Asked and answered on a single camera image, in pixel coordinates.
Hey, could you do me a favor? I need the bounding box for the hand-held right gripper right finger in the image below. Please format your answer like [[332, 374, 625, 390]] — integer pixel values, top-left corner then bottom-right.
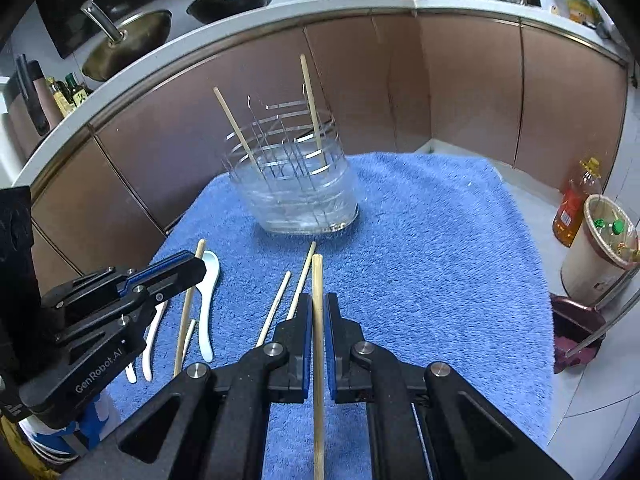
[[323, 293, 573, 480]]

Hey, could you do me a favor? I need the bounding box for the large cooking oil bottle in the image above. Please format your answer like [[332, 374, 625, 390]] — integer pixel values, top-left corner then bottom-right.
[[552, 157, 604, 249]]

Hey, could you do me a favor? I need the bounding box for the brown kitchen cabinet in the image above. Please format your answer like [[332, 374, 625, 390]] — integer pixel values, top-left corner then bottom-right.
[[10, 10, 629, 271]]

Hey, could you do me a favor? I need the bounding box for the black gas stove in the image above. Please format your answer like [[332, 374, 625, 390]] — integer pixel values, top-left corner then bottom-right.
[[35, 0, 281, 60]]

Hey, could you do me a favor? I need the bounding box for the clear plastic utensil holder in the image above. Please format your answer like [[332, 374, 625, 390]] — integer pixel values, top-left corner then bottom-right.
[[222, 95, 361, 236]]

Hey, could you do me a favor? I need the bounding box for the maroon dustpan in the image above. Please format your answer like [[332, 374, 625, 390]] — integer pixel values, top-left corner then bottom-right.
[[552, 294, 609, 374]]

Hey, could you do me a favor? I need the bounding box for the white kitchen countertop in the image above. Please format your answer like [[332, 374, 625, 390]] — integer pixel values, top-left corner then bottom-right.
[[0, 0, 632, 187]]

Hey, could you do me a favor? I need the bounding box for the pink knife block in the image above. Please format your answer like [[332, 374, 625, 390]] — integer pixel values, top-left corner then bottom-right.
[[14, 54, 65, 137]]

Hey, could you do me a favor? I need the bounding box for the dark sauce bottle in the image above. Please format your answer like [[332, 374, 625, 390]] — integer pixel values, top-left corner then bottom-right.
[[65, 72, 93, 107]]

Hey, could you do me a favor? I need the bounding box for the yellow bottle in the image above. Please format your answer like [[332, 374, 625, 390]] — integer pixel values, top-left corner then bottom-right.
[[566, 0, 602, 27]]

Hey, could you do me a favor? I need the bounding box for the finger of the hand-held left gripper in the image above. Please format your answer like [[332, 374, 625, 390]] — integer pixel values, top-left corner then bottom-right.
[[20, 296, 168, 428], [41, 252, 207, 330]]

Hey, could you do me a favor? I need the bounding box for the beige trash bin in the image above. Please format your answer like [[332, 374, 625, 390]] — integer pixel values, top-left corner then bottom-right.
[[560, 193, 640, 307]]

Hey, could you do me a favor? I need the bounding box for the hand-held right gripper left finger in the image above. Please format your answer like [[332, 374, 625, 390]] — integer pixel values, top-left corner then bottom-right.
[[65, 293, 314, 480]]

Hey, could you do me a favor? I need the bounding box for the wooden chopstick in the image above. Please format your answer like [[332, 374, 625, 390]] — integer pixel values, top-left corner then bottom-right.
[[256, 271, 292, 348], [286, 241, 317, 322], [213, 87, 262, 175], [300, 54, 329, 167], [173, 239, 207, 378], [310, 253, 326, 480]]

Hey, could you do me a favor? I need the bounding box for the steel wok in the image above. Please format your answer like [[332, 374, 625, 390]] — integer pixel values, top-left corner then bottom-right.
[[80, 0, 173, 82]]

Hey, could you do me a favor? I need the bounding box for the blue towel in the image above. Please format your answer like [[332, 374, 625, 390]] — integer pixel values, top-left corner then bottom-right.
[[107, 152, 553, 480]]

